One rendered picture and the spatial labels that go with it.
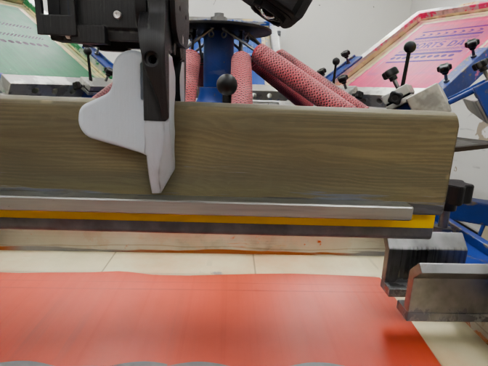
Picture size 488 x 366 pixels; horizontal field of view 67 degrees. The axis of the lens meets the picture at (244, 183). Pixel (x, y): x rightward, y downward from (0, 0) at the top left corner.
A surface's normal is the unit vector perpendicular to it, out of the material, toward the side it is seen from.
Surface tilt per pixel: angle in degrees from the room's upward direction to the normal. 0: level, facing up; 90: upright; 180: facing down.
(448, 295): 90
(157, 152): 104
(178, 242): 90
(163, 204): 90
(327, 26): 90
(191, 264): 0
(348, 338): 0
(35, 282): 0
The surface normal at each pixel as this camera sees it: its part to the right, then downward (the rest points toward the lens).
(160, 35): 0.04, 0.07
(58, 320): 0.04, -0.97
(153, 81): 0.02, 0.48
